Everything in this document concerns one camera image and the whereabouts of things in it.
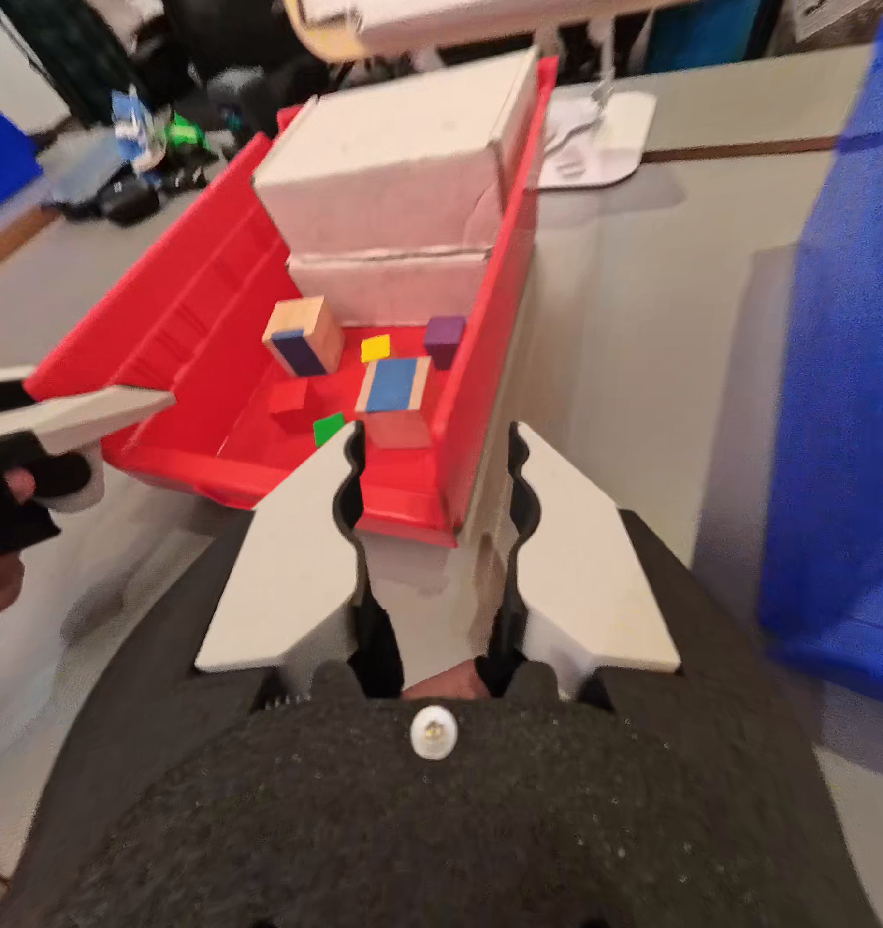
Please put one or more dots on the blue plastic bin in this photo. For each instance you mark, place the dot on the blue plastic bin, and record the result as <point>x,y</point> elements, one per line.
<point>833,362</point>
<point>3,159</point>

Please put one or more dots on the purple cube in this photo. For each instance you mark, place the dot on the purple cube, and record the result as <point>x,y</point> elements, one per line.
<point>445,337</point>

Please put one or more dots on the blue white cloth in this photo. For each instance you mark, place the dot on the blue white cloth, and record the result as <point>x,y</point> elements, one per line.
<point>138,127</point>

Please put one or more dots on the wooden document stand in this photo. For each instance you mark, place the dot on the wooden document stand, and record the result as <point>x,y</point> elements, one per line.
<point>615,130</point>

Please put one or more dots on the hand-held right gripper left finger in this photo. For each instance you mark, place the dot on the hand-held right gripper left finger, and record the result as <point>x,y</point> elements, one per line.
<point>289,580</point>

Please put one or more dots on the red cube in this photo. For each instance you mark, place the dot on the red cube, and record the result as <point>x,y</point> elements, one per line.
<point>289,406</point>

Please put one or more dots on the white cardboard box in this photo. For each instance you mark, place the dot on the white cardboard box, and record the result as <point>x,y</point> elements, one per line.
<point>383,167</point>
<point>390,290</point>

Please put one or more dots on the yellow cube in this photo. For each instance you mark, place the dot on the yellow cube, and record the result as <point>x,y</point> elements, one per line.
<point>375,348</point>

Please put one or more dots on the green plastic object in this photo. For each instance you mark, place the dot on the green plastic object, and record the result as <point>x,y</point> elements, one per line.
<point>189,134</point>

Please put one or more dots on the wooden block blue face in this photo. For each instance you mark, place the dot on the wooden block blue face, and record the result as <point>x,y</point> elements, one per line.
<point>394,384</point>

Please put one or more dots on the wooden block navy face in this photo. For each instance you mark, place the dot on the wooden block navy face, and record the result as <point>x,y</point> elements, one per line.
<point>318,326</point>

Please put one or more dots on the green cube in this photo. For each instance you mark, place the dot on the green cube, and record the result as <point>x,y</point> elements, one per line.
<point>329,429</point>

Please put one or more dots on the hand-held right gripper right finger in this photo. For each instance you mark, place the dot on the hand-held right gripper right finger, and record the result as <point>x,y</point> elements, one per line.
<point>593,580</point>

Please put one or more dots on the red plastic bin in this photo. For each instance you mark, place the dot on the red plastic bin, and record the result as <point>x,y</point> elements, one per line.
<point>195,304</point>

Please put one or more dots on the grey desk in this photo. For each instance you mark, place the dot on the grey desk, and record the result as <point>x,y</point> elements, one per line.
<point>666,362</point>

